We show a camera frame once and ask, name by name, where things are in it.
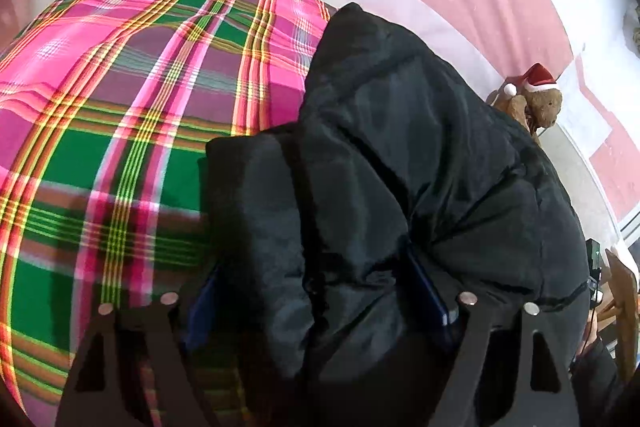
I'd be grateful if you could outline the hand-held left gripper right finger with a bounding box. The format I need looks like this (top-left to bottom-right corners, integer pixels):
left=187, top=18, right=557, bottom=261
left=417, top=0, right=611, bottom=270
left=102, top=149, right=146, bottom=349
left=406, top=246, right=584, bottom=427

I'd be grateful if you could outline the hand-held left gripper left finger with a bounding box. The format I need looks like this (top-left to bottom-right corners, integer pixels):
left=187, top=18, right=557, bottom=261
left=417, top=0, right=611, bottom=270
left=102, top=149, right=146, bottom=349
left=55, top=266, right=224, bottom=427

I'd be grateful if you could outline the black hooded jacket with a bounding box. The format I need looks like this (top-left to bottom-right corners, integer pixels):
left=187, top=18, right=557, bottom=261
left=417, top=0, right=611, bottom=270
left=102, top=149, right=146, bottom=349
left=205, top=2, right=592, bottom=427

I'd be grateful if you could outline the person's right forearm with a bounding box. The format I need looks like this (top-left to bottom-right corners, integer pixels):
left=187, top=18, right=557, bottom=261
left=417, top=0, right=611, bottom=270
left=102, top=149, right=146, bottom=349
left=570, top=337, right=634, bottom=427

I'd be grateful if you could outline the brown wooden chair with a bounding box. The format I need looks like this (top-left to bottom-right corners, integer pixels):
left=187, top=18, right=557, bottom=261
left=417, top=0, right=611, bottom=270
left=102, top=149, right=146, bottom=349
left=597, top=247, right=640, bottom=384

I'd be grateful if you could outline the brown teddy bear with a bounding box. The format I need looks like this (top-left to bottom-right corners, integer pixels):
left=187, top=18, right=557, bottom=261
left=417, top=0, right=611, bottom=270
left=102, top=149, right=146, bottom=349
left=492, top=89, right=564, bottom=138

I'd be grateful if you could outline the pink green plaid blanket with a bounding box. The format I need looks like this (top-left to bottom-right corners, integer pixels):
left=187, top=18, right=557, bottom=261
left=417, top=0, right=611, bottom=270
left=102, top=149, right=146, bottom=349
left=0, top=0, right=342, bottom=427

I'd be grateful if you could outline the red santa hat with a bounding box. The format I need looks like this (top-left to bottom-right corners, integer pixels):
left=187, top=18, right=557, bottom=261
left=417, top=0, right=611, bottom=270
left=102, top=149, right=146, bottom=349
left=502, top=63, right=560, bottom=96

